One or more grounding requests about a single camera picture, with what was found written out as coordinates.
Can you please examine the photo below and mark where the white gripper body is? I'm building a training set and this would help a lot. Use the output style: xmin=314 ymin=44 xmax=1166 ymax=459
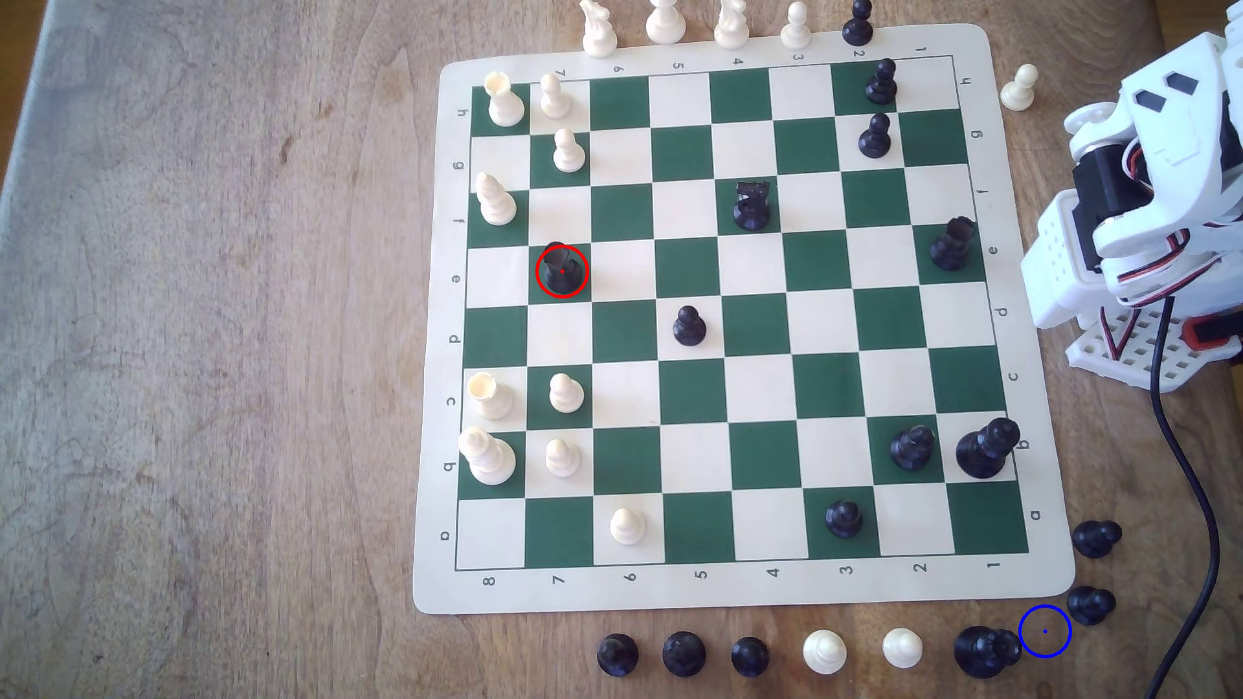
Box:
xmin=1121 ymin=32 xmax=1243 ymax=223

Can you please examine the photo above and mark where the black rook chess piece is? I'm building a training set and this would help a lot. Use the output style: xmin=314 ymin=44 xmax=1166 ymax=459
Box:
xmin=928 ymin=216 xmax=978 ymax=272
xmin=539 ymin=241 xmax=588 ymax=295

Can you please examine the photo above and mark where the black king chess piece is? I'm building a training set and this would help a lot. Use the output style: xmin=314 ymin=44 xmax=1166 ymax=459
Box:
xmin=956 ymin=417 xmax=1022 ymax=481

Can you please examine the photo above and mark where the black bishop chess piece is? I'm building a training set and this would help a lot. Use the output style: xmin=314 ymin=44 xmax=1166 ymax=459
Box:
xmin=596 ymin=633 xmax=641 ymax=678
xmin=890 ymin=425 xmax=937 ymax=473

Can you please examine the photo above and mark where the black knight chess piece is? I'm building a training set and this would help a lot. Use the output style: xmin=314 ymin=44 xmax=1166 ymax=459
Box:
xmin=732 ymin=181 xmax=773 ymax=232
xmin=661 ymin=630 xmax=707 ymax=679

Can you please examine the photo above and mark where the white knight chess piece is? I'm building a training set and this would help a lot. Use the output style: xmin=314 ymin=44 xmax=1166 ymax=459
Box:
xmin=713 ymin=0 xmax=752 ymax=50
xmin=579 ymin=0 xmax=620 ymax=58

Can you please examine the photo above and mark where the white queen chess piece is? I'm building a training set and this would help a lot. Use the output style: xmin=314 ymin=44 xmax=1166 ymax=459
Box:
xmin=645 ymin=0 xmax=687 ymax=46

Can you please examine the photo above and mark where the black queen chess piece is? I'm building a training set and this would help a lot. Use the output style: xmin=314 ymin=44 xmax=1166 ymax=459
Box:
xmin=954 ymin=625 xmax=1024 ymax=680

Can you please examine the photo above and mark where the green white chess board mat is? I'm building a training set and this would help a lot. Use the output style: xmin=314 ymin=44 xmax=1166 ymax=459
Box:
xmin=412 ymin=23 xmax=1077 ymax=616

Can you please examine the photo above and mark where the white bishop chess piece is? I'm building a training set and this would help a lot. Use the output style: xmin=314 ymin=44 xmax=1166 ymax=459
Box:
xmin=474 ymin=172 xmax=519 ymax=227
xmin=802 ymin=629 xmax=848 ymax=676

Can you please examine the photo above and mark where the white rook chess piece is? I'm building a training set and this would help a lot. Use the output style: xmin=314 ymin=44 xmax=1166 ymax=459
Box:
xmin=467 ymin=372 xmax=514 ymax=421
xmin=484 ymin=71 xmax=526 ymax=128

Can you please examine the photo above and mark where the white king chess piece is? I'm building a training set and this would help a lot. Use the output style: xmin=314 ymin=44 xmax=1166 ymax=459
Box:
xmin=457 ymin=426 xmax=518 ymax=487

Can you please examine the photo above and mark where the red black table clamp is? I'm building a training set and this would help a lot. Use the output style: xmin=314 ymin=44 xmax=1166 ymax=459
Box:
xmin=1181 ymin=313 xmax=1243 ymax=353

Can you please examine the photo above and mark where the thick black cable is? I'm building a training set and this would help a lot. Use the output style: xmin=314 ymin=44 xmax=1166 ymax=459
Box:
xmin=1142 ymin=296 xmax=1222 ymax=699

